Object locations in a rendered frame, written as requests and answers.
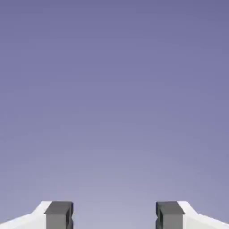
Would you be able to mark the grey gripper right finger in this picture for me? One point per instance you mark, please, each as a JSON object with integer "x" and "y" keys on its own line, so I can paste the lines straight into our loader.
{"x": 171, "y": 216}

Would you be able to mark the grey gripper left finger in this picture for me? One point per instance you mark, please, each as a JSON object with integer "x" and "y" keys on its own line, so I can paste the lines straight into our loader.
{"x": 57, "y": 216}

